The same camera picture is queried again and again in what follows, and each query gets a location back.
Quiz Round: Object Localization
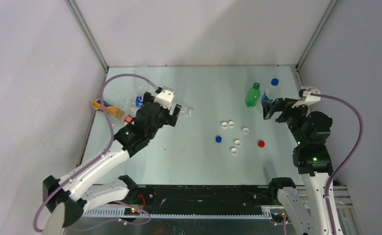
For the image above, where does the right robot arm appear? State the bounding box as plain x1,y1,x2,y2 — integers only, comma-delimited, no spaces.
262,98,343,235

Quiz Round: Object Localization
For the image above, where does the green bottle cap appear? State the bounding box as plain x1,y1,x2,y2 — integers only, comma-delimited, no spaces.
252,82,260,90

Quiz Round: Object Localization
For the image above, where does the clear crushed plastic bottle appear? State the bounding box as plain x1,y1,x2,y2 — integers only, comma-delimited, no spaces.
261,83,279,106

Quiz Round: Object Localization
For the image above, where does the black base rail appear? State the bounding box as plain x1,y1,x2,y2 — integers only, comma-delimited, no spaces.
122,185,281,215

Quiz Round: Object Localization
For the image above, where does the clear bottle with red ring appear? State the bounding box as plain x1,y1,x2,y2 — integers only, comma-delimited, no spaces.
123,115,134,125

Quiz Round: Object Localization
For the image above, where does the orange bottle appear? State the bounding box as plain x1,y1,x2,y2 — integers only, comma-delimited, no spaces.
91,99,125,120

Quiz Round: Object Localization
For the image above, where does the clear ribbed plastic bottle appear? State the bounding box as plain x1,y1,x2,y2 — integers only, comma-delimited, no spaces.
180,105,194,116

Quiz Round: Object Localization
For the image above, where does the green plastic bottle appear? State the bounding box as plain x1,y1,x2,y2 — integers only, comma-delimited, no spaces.
245,87,260,107

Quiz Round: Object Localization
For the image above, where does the blue bottle cap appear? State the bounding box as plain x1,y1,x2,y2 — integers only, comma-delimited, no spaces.
270,78,279,86
215,136,222,143

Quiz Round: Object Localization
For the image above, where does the white cable duct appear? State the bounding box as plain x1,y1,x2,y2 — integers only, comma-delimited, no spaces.
82,207,272,219

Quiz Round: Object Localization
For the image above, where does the clear bottle with blue label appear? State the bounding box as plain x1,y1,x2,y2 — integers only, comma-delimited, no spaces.
121,95,143,112

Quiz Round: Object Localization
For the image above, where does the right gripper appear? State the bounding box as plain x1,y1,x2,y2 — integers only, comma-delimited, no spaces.
261,97,311,144

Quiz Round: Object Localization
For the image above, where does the white bottle cap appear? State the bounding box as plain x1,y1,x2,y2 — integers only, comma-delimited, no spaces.
228,121,235,128
221,122,228,129
242,127,249,134
230,147,238,155

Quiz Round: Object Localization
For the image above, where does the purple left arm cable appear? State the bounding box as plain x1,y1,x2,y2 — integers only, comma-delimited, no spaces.
32,73,161,233

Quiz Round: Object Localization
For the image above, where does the red bottle cap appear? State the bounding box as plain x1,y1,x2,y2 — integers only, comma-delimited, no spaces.
258,140,265,148

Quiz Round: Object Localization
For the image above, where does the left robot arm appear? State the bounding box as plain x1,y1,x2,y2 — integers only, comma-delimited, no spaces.
43,87,182,229

